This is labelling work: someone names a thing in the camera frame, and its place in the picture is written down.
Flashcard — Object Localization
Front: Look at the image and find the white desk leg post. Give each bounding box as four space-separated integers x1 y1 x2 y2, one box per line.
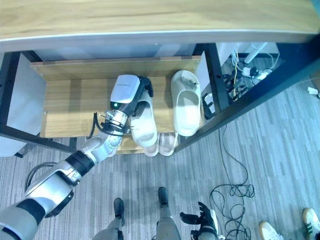
244 42 269 65

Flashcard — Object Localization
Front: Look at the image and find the person's white sneaker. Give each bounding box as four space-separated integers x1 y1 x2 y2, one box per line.
301 207 320 240
258 220 286 240

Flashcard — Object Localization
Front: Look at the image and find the long black floor cable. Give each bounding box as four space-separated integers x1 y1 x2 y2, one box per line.
209 124 256 240

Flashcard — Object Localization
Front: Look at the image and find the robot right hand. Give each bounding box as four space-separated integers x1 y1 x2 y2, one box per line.
179 201 219 233

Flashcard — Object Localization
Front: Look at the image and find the white power strip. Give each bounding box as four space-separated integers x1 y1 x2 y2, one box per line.
255 69 274 81

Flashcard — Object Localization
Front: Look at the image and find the white paper scrap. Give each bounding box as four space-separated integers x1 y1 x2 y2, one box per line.
306 86 320 98

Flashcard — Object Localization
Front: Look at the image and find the wooden shoe rack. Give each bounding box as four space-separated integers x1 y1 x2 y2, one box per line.
29 55 209 155

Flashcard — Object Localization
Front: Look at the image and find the robot leg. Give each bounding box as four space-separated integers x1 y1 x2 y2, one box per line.
152 206 182 240
92 216 126 240

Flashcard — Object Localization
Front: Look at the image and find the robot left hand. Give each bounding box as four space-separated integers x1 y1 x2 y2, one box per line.
109 74 154 118

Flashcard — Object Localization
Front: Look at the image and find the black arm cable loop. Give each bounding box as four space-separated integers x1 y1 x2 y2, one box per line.
24 161 58 194

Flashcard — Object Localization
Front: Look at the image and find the black power adapter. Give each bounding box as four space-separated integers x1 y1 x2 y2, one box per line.
201 92 216 120

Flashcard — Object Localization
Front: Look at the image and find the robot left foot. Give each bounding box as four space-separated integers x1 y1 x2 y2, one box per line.
113 197 125 224

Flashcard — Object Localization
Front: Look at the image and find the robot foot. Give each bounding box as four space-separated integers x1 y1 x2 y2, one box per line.
113 197 125 224
157 186 169 209

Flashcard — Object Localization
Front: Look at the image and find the robot right leg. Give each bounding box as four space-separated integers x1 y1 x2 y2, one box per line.
152 206 182 240

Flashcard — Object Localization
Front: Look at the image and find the robot left leg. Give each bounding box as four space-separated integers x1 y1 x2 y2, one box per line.
92 216 126 240

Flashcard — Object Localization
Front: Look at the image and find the grey desk back panel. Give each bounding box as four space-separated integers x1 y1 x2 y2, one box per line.
34 42 196 62

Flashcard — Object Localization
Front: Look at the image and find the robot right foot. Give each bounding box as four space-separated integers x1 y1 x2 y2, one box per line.
157 186 169 209

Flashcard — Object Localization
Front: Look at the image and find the wooden desk with black frame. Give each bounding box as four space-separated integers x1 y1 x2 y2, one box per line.
0 0 320 158

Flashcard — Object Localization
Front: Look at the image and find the cream foam slipper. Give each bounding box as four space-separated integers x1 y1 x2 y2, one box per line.
170 70 202 137
129 96 158 149

